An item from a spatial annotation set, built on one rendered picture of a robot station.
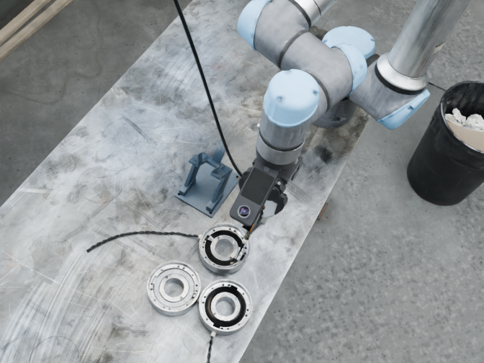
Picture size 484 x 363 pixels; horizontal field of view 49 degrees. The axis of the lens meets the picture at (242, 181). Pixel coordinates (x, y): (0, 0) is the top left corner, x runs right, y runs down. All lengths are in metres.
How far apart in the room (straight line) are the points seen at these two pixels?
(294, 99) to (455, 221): 1.66
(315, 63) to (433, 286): 1.46
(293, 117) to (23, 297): 0.66
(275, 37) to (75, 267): 0.61
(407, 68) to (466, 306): 1.25
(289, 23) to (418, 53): 0.34
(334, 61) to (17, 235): 0.74
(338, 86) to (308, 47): 0.08
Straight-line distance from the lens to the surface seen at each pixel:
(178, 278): 1.09
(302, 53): 0.85
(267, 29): 0.88
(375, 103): 1.20
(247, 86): 1.40
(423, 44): 1.12
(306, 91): 0.77
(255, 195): 0.90
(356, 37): 1.26
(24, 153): 2.31
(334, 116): 1.34
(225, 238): 1.13
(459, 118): 2.21
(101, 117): 1.34
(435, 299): 2.16
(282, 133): 0.80
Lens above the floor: 1.85
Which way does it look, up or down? 59 degrees down
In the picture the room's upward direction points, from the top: 11 degrees clockwise
